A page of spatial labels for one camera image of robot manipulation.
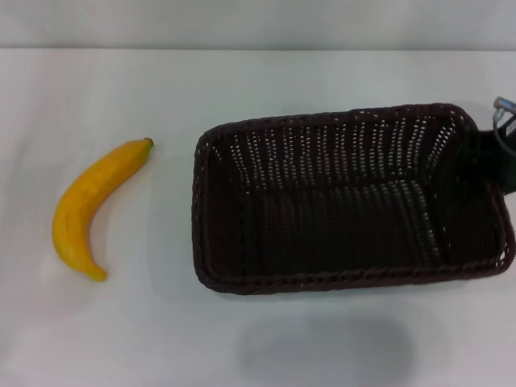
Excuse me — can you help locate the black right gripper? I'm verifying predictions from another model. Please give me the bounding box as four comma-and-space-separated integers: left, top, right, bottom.
462, 117, 516, 193

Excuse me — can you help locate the dark brown woven basket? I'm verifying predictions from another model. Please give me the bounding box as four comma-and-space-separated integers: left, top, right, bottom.
189, 102, 516, 296

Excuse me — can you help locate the yellow banana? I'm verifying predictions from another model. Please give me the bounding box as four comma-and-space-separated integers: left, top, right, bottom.
51, 137, 155, 283

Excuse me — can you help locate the black cable with grey plug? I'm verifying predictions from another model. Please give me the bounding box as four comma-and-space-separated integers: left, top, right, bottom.
492, 95, 516, 156

